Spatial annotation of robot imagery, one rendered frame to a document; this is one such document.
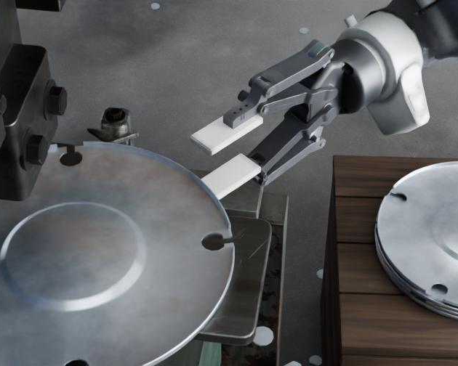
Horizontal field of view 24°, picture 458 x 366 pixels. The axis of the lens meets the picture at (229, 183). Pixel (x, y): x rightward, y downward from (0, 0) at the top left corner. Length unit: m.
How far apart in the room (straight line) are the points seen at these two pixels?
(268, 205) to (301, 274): 0.76
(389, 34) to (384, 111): 0.09
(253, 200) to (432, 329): 0.39
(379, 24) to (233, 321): 0.40
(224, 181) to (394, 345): 0.47
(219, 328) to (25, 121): 0.24
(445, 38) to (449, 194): 0.50
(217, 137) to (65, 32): 1.57
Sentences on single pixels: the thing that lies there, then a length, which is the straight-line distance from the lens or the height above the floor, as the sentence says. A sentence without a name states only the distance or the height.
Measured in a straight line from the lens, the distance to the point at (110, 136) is 1.06.
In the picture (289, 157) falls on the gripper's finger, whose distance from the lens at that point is 1.12.
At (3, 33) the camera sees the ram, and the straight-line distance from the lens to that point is 0.86.
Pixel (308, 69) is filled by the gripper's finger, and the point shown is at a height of 0.84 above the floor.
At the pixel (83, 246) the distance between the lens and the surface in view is 0.96.
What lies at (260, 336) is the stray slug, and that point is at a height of 0.65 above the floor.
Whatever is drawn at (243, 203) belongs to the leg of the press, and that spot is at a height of 0.64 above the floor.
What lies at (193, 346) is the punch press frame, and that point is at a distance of 1.06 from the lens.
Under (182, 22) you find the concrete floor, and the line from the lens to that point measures 2.56.
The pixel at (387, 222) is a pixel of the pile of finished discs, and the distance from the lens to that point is 1.55.
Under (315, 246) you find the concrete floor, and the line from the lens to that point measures 2.02.
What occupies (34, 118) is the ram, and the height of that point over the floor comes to 0.95.
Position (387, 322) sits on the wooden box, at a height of 0.35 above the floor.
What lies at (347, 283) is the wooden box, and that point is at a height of 0.35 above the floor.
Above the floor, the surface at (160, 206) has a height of 0.78.
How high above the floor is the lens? 1.49
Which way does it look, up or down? 44 degrees down
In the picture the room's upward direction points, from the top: straight up
